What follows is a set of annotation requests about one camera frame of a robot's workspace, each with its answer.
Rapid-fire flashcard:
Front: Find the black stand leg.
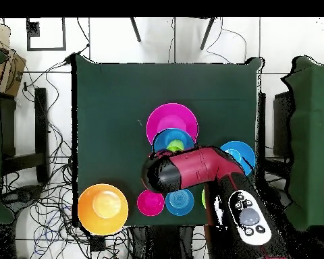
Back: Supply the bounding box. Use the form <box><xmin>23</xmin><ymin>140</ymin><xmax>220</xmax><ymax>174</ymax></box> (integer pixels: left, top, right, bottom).
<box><xmin>129</xmin><ymin>17</ymin><xmax>142</xmax><ymax>43</ymax></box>
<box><xmin>199</xmin><ymin>17</ymin><xmax>217</xmax><ymax>51</ymax></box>

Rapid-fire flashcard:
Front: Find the grey stand base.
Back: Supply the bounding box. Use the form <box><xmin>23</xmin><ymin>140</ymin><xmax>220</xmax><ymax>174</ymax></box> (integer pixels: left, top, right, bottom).
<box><xmin>1</xmin><ymin>184</ymin><xmax>44</xmax><ymax>214</ymax></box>

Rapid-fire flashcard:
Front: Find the light green plastic cup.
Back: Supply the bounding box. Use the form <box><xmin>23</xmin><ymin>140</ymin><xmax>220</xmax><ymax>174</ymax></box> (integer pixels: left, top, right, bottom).
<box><xmin>165</xmin><ymin>138</ymin><xmax>185</xmax><ymax>152</ymax></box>

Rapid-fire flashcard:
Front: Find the red plastic bowl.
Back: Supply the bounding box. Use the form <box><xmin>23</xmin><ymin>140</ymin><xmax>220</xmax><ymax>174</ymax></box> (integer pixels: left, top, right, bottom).
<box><xmin>136</xmin><ymin>189</ymin><xmax>165</xmax><ymax>217</ymax></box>

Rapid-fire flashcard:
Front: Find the small blue plastic bowl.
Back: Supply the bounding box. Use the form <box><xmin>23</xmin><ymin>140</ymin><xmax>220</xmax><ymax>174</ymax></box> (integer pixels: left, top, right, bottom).
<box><xmin>165</xmin><ymin>188</ymin><xmax>195</xmax><ymax>217</ymax></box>

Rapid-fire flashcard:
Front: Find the large blue plastic bowl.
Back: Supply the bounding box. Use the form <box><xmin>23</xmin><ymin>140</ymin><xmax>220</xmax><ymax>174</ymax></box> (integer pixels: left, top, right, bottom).
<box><xmin>219</xmin><ymin>140</ymin><xmax>257</xmax><ymax>177</ymax></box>
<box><xmin>152</xmin><ymin>128</ymin><xmax>196</xmax><ymax>154</ymax></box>

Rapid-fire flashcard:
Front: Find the black box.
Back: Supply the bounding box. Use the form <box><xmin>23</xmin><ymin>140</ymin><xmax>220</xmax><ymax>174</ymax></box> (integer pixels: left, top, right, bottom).
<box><xmin>273</xmin><ymin>91</ymin><xmax>294</xmax><ymax>160</ymax></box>

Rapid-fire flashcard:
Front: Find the orange plastic bowl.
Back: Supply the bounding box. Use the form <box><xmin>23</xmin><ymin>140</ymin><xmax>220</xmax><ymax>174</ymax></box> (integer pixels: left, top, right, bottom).
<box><xmin>77</xmin><ymin>183</ymin><xmax>130</xmax><ymax>236</ymax></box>

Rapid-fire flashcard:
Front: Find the black table frame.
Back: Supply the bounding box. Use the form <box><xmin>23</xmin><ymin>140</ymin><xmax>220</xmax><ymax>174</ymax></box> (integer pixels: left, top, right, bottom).
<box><xmin>0</xmin><ymin>87</ymin><xmax>50</xmax><ymax>184</ymax></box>

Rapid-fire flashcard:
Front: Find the cardboard box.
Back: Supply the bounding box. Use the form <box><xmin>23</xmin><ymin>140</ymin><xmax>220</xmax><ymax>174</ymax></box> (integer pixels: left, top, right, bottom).
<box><xmin>0</xmin><ymin>22</ymin><xmax>27</xmax><ymax>98</ymax></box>

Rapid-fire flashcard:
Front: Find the pink plastic bowl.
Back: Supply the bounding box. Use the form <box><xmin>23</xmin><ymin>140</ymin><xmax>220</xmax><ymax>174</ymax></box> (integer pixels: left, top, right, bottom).
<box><xmin>146</xmin><ymin>103</ymin><xmax>199</xmax><ymax>148</ymax></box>

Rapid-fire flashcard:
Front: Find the dark green table cloth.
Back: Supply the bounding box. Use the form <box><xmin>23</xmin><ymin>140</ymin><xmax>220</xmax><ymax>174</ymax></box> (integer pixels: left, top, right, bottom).
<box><xmin>74</xmin><ymin>55</ymin><xmax>263</xmax><ymax>227</ymax></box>

